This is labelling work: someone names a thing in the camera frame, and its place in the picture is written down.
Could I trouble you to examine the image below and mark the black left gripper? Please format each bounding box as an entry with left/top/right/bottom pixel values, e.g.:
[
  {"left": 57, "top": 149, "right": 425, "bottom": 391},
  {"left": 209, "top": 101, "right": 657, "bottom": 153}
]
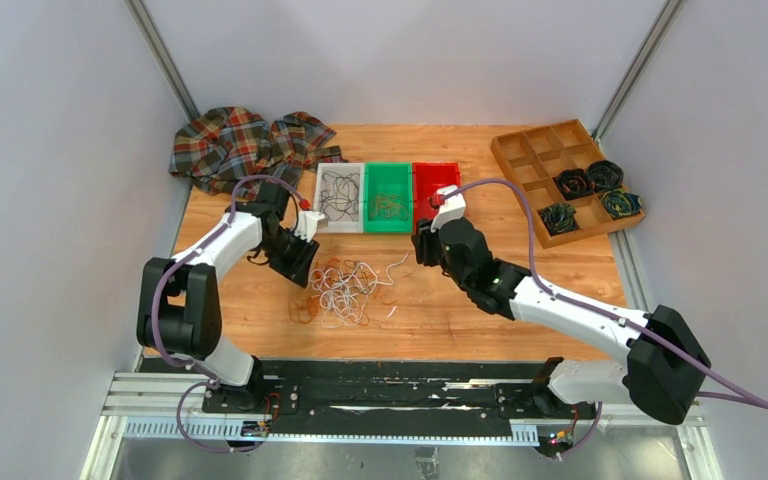
[{"left": 258, "top": 228, "right": 319, "bottom": 288}]

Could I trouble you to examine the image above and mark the orange cable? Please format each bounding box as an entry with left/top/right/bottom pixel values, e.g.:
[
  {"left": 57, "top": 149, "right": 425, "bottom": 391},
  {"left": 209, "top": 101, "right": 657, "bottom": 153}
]
[
  {"left": 369, "top": 193, "right": 410, "bottom": 221},
  {"left": 289, "top": 256, "right": 385, "bottom": 327}
]

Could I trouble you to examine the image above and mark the white cable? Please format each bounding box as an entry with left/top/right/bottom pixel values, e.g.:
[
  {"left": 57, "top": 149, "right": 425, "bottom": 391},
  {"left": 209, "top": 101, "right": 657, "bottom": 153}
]
[{"left": 307, "top": 251, "right": 412, "bottom": 331}]

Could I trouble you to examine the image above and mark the black cable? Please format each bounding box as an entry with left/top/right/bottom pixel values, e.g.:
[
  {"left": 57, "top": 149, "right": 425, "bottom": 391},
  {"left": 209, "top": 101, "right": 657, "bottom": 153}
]
[
  {"left": 330, "top": 170, "right": 363, "bottom": 223},
  {"left": 317, "top": 170, "right": 352, "bottom": 223}
]

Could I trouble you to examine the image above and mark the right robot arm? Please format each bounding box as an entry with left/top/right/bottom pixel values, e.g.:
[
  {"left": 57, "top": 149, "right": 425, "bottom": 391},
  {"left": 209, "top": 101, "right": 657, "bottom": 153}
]
[{"left": 411, "top": 218, "right": 711, "bottom": 425}]

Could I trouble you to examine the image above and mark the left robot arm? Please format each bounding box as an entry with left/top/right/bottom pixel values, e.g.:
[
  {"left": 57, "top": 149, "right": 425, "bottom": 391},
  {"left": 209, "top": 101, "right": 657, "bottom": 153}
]
[{"left": 136, "top": 176, "right": 328, "bottom": 413}]

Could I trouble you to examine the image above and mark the red plastic bin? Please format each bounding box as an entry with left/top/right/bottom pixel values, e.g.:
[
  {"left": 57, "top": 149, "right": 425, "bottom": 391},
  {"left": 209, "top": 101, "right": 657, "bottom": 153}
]
[{"left": 412, "top": 162, "right": 461, "bottom": 227}]

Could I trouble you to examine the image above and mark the green plastic bin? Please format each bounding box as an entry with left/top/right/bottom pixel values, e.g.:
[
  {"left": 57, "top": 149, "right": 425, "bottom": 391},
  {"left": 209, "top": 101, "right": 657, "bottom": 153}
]
[{"left": 362, "top": 162, "right": 414, "bottom": 234}]

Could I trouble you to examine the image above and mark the white plastic bin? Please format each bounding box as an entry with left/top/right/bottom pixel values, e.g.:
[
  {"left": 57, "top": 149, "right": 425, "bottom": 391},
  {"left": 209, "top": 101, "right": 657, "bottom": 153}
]
[{"left": 313, "top": 163, "right": 365, "bottom": 234}]

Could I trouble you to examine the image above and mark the wooden compartment tray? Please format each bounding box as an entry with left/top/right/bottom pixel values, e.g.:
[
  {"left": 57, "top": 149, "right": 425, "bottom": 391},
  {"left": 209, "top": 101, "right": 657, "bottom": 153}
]
[{"left": 490, "top": 119, "right": 645, "bottom": 248}]

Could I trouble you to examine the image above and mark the rolled dark sock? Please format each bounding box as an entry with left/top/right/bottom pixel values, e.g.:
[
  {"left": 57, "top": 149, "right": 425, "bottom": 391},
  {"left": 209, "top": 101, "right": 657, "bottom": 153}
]
[
  {"left": 600, "top": 189, "right": 642, "bottom": 220},
  {"left": 586, "top": 160, "right": 624, "bottom": 193},
  {"left": 538, "top": 202, "right": 578, "bottom": 236},
  {"left": 553, "top": 168, "right": 594, "bottom": 200}
]

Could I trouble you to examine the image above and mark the plaid cloth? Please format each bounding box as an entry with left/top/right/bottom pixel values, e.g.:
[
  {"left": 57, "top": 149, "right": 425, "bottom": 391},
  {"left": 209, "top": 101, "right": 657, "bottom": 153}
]
[{"left": 168, "top": 107, "right": 346, "bottom": 195}]

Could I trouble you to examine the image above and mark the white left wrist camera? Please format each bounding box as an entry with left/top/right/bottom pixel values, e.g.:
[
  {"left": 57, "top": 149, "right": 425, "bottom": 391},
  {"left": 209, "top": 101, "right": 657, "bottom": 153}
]
[{"left": 292, "top": 210, "right": 329, "bottom": 243}]

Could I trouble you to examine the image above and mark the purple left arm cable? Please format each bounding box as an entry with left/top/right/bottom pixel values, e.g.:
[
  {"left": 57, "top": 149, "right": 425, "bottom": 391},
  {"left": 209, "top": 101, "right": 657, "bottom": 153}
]
[{"left": 150, "top": 174, "right": 312, "bottom": 455}]

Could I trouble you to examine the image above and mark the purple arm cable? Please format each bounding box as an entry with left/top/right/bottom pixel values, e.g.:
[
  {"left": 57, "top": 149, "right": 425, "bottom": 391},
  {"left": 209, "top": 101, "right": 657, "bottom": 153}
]
[
  {"left": 150, "top": 174, "right": 312, "bottom": 455},
  {"left": 430, "top": 177, "right": 768, "bottom": 458}
]

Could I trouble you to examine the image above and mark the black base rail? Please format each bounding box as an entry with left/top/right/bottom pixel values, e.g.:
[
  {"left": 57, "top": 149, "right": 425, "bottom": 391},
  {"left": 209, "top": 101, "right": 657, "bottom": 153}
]
[{"left": 202, "top": 359, "right": 595, "bottom": 440}]

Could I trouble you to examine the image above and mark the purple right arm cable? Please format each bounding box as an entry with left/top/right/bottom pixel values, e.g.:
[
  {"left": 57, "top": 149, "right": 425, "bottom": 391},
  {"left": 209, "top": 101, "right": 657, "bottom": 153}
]
[{"left": 430, "top": 177, "right": 768, "bottom": 458}]

